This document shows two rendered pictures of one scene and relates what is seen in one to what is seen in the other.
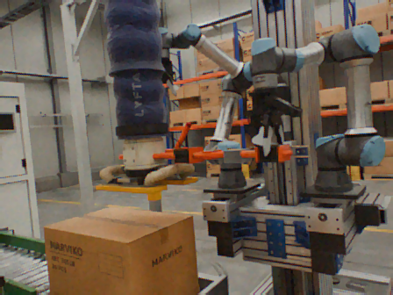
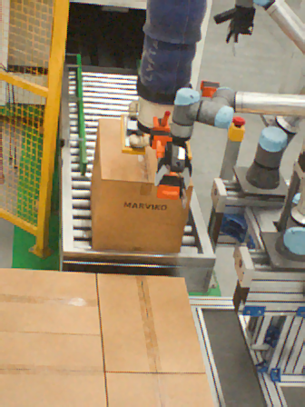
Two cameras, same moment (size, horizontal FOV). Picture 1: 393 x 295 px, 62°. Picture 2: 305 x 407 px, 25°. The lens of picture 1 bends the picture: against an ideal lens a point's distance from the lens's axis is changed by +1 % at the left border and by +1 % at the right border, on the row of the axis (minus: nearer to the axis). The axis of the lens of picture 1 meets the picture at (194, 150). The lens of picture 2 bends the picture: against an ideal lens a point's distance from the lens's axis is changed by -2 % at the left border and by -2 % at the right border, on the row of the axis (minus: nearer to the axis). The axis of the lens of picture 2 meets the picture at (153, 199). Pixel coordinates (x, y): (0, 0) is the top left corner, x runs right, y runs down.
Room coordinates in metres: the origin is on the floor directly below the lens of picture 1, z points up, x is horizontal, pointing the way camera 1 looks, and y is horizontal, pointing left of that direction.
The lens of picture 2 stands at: (-0.54, -1.61, 2.47)
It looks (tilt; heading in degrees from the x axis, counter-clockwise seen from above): 32 degrees down; 42
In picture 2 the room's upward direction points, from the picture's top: 10 degrees clockwise
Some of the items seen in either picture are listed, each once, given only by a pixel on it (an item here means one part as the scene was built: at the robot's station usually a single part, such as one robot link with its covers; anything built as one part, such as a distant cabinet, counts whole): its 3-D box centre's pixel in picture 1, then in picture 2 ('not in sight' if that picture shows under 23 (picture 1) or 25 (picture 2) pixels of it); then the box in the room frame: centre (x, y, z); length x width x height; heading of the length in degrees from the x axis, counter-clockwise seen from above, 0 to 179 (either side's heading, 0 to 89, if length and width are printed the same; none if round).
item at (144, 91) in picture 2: (143, 129); (163, 85); (1.41, 0.21, 1.36); 0.23 x 0.23 x 0.04
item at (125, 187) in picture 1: (129, 183); (132, 130); (1.33, 0.28, 1.14); 0.34 x 0.10 x 0.05; 51
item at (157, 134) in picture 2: (189, 154); (162, 138); (1.25, 0.02, 1.25); 0.10 x 0.08 x 0.06; 141
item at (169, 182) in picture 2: (272, 153); (167, 186); (1.02, -0.24, 1.24); 0.08 x 0.07 x 0.05; 51
